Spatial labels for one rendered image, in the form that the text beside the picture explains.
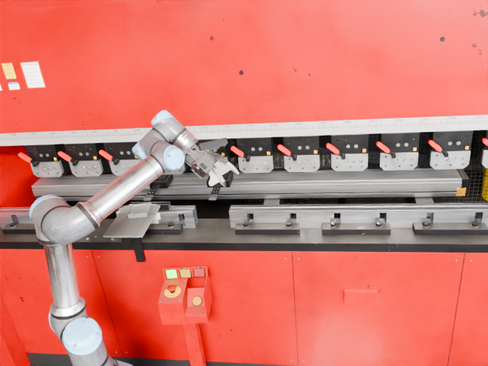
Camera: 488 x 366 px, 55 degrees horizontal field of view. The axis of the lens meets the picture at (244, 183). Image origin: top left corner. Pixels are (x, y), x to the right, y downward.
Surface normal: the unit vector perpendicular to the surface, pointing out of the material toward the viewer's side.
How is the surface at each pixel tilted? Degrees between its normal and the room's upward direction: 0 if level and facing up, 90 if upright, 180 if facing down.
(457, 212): 90
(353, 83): 90
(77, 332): 7
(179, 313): 90
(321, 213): 90
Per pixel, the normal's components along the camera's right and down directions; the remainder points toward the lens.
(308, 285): -0.14, 0.47
